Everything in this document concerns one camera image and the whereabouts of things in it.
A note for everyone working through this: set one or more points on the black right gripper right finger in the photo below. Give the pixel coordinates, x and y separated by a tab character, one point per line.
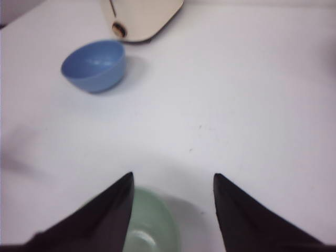
246	225

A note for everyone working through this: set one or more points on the white two-slot toaster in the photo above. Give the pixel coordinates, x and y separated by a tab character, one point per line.
136	21

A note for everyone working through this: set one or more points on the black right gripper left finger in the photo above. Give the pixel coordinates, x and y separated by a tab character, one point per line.
100	225

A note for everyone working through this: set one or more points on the blue bowl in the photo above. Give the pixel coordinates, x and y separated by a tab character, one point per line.
95	67

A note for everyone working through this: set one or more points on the green bowl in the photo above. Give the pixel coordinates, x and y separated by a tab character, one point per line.
152	226

